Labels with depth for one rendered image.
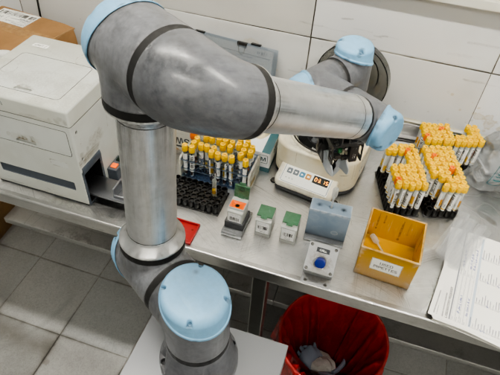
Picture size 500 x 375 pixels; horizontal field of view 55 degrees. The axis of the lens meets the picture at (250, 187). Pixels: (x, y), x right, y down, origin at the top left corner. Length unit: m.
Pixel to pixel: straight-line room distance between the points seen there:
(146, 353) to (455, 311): 0.68
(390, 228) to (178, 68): 0.83
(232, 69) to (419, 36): 0.99
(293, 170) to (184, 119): 0.81
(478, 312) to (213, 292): 0.65
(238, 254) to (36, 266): 1.37
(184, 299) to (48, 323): 1.45
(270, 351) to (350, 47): 0.61
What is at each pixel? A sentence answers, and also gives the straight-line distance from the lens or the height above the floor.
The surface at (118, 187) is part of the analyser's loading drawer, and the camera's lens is 1.29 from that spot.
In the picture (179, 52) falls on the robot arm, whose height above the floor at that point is 1.55.
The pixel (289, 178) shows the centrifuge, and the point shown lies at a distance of 1.33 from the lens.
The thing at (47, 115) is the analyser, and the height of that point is 1.15.
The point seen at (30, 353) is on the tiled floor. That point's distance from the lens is 2.16.
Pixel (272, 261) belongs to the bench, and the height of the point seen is 0.88.
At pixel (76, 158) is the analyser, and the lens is 1.22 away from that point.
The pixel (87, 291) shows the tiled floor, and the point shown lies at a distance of 2.25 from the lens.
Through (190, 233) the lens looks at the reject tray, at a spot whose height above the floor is 0.88.
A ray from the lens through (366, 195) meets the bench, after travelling 1.39.
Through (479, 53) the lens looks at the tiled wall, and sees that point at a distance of 1.51.
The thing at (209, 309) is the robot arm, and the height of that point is 1.14.
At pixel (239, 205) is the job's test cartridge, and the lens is 1.19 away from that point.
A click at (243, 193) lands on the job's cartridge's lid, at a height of 0.97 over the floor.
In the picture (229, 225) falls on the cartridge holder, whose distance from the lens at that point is 1.22.
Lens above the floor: 1.82
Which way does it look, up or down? 44 degrees down
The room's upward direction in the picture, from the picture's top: 4 degrees clockwise
